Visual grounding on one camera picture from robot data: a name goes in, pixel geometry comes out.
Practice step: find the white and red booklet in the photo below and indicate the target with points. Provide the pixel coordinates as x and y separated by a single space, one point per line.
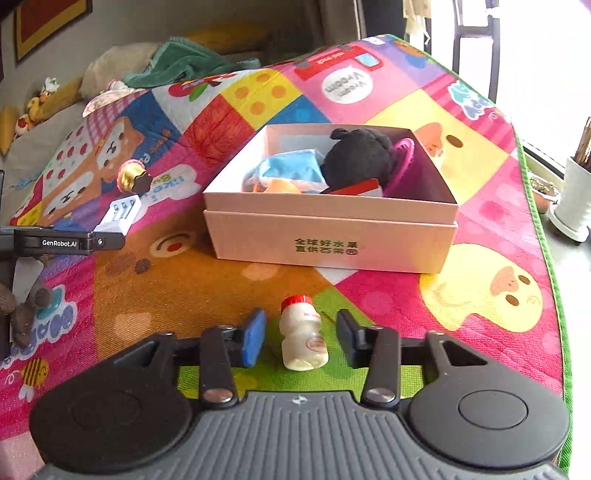
360 189

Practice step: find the small potted plant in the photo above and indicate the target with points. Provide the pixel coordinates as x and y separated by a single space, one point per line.
544 191

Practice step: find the brown plush toy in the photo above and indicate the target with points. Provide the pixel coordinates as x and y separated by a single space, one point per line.
23 318

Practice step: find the yellow cushion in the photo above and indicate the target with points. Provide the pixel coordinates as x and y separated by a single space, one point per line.
226 37

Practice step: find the framed wall picture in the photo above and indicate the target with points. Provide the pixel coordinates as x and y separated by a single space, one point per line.
27 41

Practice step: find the black plush toy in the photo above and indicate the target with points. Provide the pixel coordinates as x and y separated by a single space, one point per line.
355 157

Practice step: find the hanging beige cloth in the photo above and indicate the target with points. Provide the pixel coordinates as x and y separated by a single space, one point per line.
415 23

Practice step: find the gold and pink toy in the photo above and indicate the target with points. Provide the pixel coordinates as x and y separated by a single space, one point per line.
131 175

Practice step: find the magenta plastic toy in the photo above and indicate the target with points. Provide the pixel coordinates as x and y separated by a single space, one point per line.
405 154

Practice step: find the black window frame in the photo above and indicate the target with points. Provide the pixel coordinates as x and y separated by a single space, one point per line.
461 55

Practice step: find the pink cardboard box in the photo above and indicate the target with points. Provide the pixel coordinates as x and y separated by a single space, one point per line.
323 230

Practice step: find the colourful printed play mat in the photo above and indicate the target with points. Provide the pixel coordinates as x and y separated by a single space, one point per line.
485 203

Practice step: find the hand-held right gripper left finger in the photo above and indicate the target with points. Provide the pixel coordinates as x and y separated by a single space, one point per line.
254 337

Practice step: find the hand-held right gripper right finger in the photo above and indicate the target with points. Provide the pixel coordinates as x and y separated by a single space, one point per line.
347 337

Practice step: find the green towel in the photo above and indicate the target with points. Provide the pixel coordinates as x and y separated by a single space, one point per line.
180 60

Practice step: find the blue soft pouch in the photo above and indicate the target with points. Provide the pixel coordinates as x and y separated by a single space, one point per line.
291 168

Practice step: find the white plant pot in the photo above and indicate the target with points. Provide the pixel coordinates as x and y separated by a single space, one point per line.
572 203

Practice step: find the long yellow plush toy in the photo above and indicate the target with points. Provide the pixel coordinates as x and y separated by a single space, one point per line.
51 101

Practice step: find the beige pillow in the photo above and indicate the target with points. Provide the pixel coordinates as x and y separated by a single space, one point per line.
115 60

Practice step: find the small white drink bottle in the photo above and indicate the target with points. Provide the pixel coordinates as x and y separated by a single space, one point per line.
302 341

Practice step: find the pink and white cloth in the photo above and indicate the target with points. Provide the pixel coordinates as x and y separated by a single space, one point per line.
111 94

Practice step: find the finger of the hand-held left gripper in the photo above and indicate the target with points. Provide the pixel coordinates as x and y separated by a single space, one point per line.
108 241

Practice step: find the white battery charger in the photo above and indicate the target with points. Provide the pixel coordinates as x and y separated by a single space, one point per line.
117 212

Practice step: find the orange plastic toy cup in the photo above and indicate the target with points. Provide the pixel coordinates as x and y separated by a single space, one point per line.
281 186

